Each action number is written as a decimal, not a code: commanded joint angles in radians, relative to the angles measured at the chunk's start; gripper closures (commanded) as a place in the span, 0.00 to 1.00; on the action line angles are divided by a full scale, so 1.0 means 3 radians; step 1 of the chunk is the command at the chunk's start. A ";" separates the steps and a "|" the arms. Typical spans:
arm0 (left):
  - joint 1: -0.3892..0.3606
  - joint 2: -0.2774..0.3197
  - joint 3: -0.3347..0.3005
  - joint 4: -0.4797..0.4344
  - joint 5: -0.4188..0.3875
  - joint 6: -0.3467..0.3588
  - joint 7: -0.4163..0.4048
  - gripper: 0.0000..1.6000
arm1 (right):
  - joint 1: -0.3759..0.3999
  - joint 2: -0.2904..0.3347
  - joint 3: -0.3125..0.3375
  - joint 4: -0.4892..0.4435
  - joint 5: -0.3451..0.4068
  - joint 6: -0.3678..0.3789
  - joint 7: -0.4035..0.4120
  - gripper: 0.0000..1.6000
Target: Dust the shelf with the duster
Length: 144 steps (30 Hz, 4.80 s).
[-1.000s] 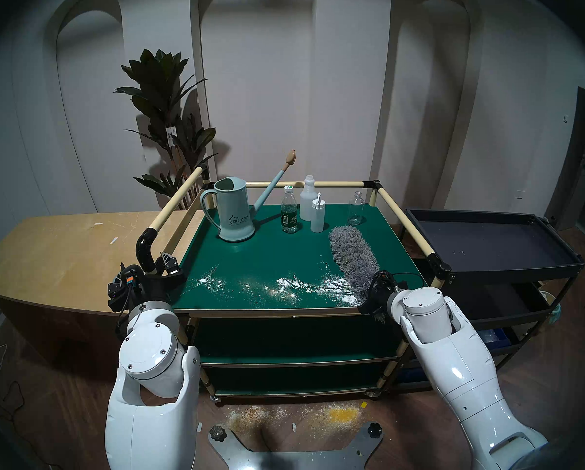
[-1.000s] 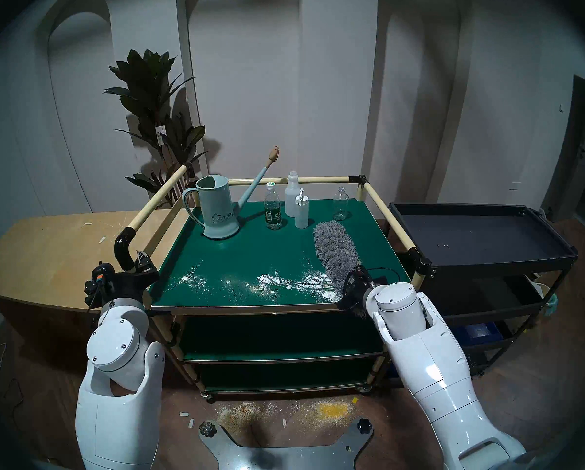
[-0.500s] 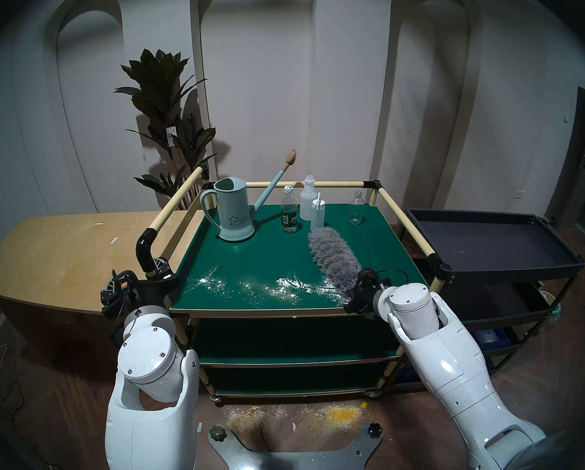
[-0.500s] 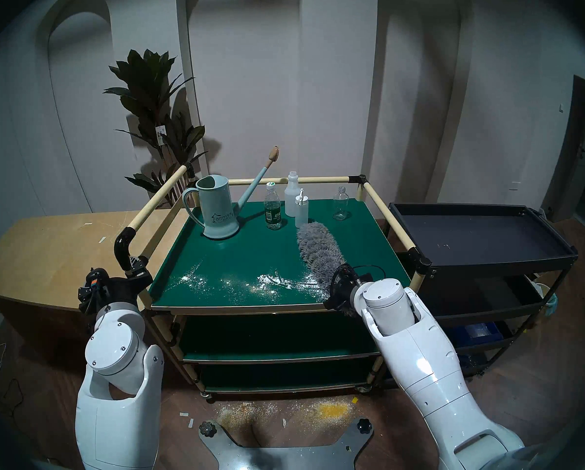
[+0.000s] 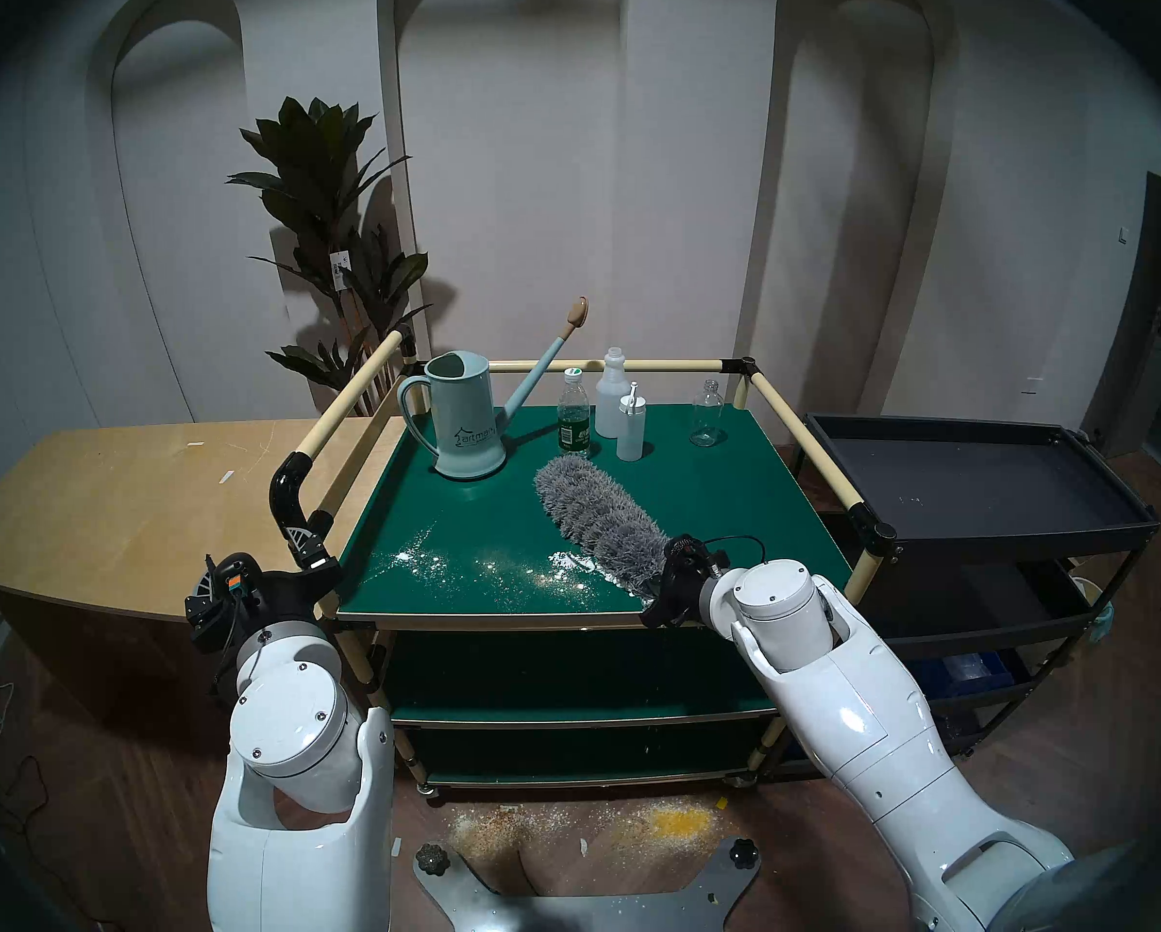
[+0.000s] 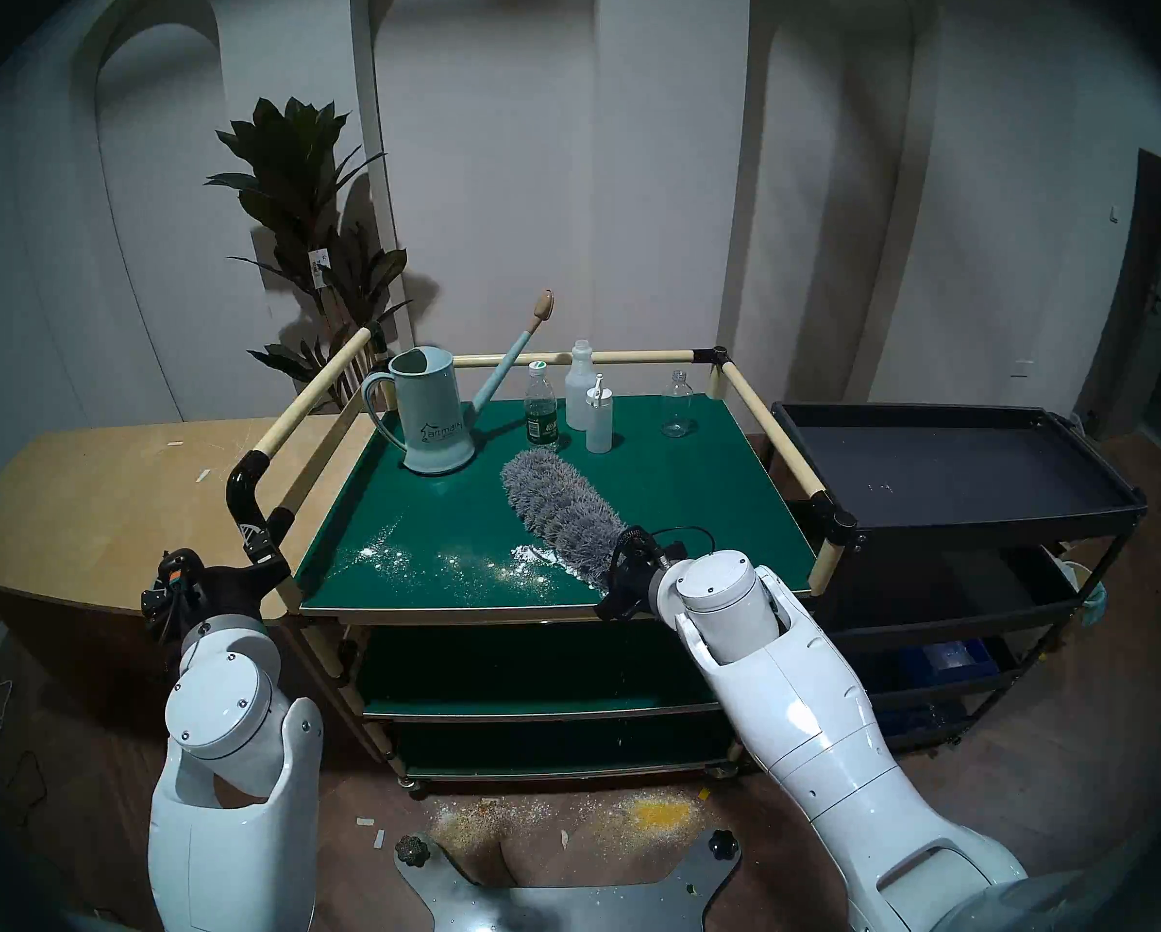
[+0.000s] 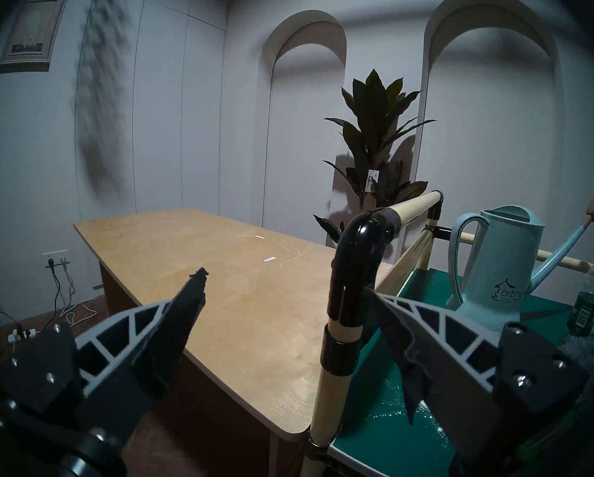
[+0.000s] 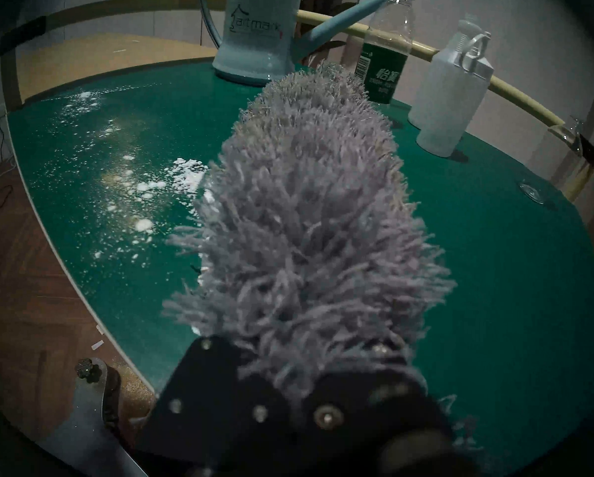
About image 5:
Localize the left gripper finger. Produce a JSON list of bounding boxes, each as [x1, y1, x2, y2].
[[287, 525, 343, 580], [184, 554, 227, 649]]

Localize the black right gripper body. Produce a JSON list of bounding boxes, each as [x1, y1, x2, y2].
[[641, 535, 732, 630]]

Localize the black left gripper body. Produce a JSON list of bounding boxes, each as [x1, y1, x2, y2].
[[213, 554, 343, 649]]

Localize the grey fluffy duster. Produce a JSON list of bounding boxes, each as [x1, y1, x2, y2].
[[534, 454, 683, 601]]

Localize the green shelf cart beige rails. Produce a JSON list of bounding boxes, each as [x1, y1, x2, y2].
[[269, 325, 899, 800]]

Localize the light wooden table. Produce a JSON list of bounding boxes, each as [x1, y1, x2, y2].
[[0, 417, 406, 737]]

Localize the white powder spill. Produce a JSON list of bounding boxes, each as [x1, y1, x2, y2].
[[386, 522, 659, 611]]

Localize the white nozzle squeeze bottle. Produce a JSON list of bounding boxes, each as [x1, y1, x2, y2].
[[616, 383, 647, 462]]

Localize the clear empty bottle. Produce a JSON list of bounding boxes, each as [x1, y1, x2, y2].
[[689, 380, 726, 449]]

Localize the green label water bottle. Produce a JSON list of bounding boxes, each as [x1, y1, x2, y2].
[[557, 367, 593, 455]]

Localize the light blue watering can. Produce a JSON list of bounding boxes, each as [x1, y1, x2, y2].
[[398, 296, 590, 482]]

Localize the white opaque plastic bottle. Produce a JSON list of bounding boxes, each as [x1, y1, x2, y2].
[[595, 347, 630, 439]]

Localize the yellowish floor powder pile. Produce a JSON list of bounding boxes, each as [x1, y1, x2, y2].
[[449, 796, 727, 849]]

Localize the blue storage bin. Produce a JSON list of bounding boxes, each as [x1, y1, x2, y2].
[[915, 650, 1013, 698]]

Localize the black utility cart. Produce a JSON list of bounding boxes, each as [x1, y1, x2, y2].
[[794, 413, 1161, 781]]

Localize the tall dark green plant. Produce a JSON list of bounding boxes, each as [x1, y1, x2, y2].
[[227, 96, 433, 416]]

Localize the teal and white container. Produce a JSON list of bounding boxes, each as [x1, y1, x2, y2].
[[1066, 576, 1117, 645]]

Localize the dark door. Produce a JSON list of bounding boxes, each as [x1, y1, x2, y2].
[[1082, 155, 1161, 460]]

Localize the thin floor cables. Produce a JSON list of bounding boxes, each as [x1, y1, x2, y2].
[[0, 649, 52, 834]]

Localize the grey metal robot base plate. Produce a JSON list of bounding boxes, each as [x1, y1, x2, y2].
[[413, 838, 764, 932]]

